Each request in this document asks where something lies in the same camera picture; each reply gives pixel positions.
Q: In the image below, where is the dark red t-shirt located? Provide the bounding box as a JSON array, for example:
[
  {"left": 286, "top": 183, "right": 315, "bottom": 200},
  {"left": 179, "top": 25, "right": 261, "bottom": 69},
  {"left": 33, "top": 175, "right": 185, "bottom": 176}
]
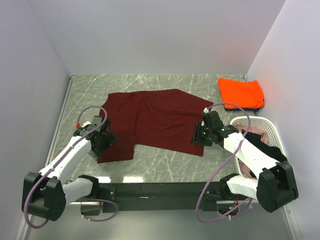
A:
[{"left": 97, "top": 89, "right": 212, "bottom": 164}]

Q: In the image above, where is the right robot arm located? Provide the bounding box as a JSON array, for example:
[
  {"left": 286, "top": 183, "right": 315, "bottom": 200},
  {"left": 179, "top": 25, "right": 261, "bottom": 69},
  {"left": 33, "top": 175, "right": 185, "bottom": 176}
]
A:
[{"left": 192, "top": 122, "right": 299, "bottom": 213}]

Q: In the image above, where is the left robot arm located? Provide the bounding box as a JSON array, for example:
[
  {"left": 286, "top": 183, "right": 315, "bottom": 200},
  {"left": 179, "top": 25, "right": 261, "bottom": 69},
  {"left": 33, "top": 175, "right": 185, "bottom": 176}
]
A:
[{"left": 21, "top": 124, "right": 117, "bottom": 223}]

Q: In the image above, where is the black garment in basket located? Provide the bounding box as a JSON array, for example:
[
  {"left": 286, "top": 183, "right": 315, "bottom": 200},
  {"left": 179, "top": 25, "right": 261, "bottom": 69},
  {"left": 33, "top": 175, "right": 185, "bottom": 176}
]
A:
[{"left": 245, "top": 132, "right": 288, "bottom": 163}]

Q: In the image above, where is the folded orange t-shirt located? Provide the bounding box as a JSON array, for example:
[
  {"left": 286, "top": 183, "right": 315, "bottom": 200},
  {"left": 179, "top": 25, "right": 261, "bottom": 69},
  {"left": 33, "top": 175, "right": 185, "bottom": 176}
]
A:
[{"left": 218, "top": 78, "right": 265, "bottom": 111}]

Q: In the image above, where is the white plastic laundry basket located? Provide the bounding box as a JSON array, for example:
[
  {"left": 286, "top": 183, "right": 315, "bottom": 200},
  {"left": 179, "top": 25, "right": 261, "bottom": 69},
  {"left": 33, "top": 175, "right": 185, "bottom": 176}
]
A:
[{"left": 233, "top": 116, "right": 287, "bottom": 186}]

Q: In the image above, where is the pink garment in basket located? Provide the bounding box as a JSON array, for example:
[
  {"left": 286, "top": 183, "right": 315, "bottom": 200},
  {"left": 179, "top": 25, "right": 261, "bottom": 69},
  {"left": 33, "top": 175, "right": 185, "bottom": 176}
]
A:
[{"left": 232, "top": 121, "right": 270, "bottom": 179}]

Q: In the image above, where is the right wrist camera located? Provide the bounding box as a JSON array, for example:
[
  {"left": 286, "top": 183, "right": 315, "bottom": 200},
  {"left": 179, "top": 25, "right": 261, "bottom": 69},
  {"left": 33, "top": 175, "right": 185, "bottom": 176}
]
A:
[{"left": 202, "top": 110, "right": 224, "bottom": 130}]

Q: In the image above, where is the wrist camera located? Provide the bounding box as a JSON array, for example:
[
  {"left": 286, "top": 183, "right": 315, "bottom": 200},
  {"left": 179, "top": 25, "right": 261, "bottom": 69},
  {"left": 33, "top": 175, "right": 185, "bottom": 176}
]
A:
[
  {"left": 202, "top": 110, "right": 224, "bottom": 130},
  {"left": 85, "top": 115, "right": 110, "bottom": 133}
]

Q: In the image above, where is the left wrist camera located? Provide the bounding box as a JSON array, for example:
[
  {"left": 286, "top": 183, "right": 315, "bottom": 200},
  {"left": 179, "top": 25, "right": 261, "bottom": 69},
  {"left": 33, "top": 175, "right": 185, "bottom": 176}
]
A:
[{"left": 85, "top": 115, "right": 110, "bottom": 133}]

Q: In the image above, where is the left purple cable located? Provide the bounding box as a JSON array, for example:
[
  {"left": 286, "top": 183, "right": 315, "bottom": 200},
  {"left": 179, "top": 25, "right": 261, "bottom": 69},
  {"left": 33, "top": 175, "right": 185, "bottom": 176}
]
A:
[{"left": 21, "top": 105, "right": 118, "bottom": 229}]

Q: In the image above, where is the purple cable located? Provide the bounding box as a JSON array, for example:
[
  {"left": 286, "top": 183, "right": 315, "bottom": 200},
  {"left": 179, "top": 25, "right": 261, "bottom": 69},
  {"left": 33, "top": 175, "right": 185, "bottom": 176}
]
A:
[
  {"left": 21, "top": 105, "right": 118, "bottom": 229},
  {"left": 195, "top": 102, "right": 254, "bottom": 223}
]

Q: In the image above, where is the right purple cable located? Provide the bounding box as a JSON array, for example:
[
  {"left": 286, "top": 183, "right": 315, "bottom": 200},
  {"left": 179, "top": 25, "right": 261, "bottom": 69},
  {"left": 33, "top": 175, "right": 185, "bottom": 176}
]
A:
[{"left": 195, "top": 102, "right": 254, "bottom": 223}]

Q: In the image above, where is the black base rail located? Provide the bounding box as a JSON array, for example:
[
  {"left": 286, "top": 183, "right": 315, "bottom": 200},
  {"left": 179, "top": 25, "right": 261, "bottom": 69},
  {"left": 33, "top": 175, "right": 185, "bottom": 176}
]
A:
[{"left": 92, "top": 181, "right": 246, "bottom": 212}]

